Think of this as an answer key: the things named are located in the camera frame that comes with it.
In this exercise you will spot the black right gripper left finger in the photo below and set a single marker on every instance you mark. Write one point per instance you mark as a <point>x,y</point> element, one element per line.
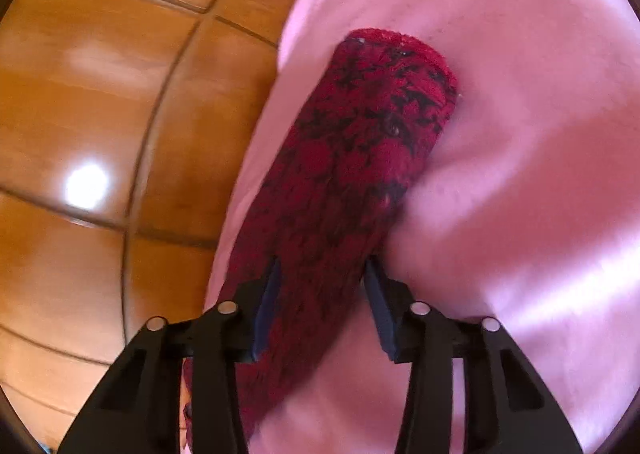
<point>134,407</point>

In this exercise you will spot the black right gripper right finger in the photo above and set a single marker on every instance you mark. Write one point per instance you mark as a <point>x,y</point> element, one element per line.
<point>507,406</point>

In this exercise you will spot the red black floral sweater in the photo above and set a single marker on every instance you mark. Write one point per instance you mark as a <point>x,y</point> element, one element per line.
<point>335,189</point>

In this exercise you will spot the pink satin bedspread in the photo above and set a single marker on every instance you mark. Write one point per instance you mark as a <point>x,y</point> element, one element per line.
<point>529,208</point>

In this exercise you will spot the wooden panelled headboard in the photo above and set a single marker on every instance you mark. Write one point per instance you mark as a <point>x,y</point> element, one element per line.
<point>123,127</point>

